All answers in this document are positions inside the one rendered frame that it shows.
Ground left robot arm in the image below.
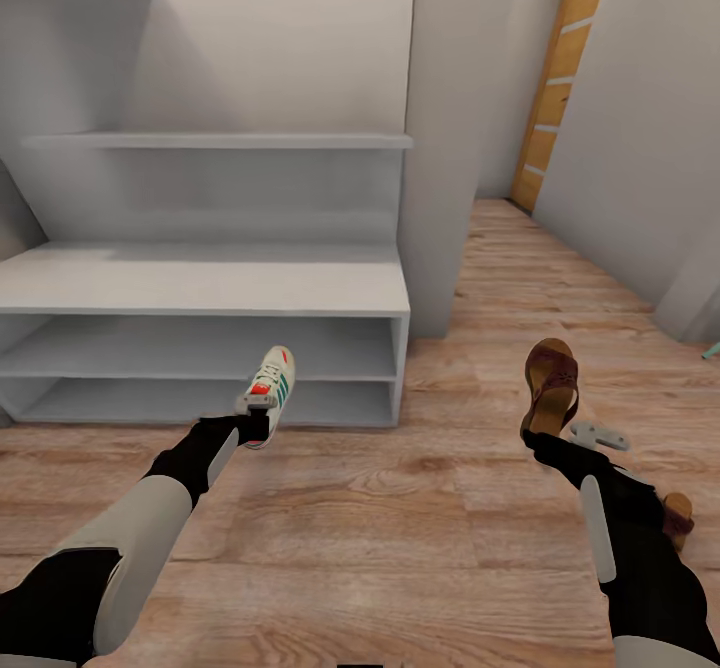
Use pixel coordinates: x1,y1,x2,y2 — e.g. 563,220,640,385
0,394,278,668

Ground gym shoe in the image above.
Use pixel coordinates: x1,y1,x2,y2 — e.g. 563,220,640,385
244,345,296,450

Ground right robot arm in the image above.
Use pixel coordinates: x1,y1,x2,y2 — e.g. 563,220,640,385
523,419,720,668

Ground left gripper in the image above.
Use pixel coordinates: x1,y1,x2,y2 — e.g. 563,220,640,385
235,415,270,444

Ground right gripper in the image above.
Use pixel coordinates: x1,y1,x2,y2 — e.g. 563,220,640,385
523,428,609,482

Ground sandal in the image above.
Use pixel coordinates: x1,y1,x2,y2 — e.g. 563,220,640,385
520,338,579,441
662,493,695,555

